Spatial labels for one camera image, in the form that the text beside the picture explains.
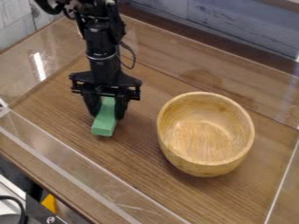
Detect yellow black device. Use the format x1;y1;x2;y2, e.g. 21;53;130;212
40;193;64;222

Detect clear acrylic tray wall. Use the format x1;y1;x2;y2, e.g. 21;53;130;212
0;107;189;224

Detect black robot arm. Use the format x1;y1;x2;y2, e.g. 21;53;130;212
33;0;142;120

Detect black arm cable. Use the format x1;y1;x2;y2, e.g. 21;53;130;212
117;41;137;70

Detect green rectangular block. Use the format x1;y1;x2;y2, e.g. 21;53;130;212
90;97;117;137

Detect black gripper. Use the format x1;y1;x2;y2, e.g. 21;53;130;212
69;55;142;120

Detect brown wooden bowl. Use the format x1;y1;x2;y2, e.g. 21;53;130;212
156;92;256;178

